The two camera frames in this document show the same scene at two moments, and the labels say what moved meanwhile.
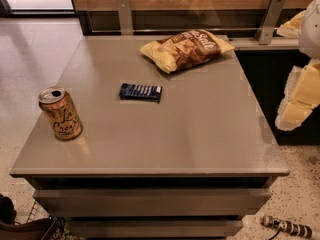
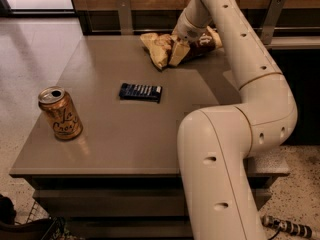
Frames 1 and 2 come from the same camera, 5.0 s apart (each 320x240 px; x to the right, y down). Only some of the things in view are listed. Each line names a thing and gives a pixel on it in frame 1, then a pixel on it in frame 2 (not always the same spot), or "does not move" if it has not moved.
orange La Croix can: x=62 y=112 does not move
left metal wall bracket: x=124 y=10 does not move
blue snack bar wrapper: x=150 y=93 does not move
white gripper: x=310 y=30 → x=185 y=29
